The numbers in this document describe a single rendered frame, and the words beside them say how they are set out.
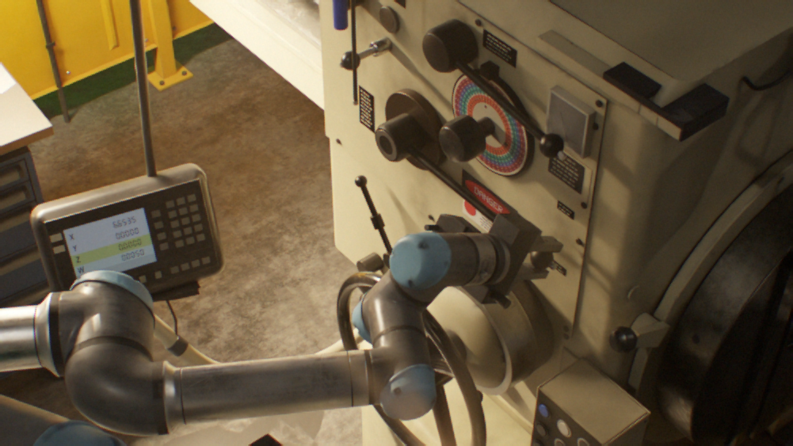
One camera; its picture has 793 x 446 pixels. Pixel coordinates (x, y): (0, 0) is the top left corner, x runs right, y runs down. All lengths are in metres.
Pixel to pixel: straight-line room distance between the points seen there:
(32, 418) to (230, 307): 2.88
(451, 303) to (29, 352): 0.70
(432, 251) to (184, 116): 3.09
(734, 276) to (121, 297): 0.93
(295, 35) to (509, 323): 1.17
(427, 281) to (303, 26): 1.40
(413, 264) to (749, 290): 0.59
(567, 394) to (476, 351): 0.17
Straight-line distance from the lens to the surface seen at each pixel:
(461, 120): 1.85
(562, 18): 1.77
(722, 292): 1.98
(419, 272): 1.62
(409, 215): 2.25
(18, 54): 4.50
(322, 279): 3.96
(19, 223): 3.27
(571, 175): 1.81
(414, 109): 2.04
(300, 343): 3.78
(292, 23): 2.95
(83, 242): 2.38
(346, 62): 2.01
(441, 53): 1.83
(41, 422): 1.04
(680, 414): 2.11
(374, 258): 2.42
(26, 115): 3.20
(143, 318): 1.70
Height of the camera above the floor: 2.85
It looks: 44 degrees down
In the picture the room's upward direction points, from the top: straight up
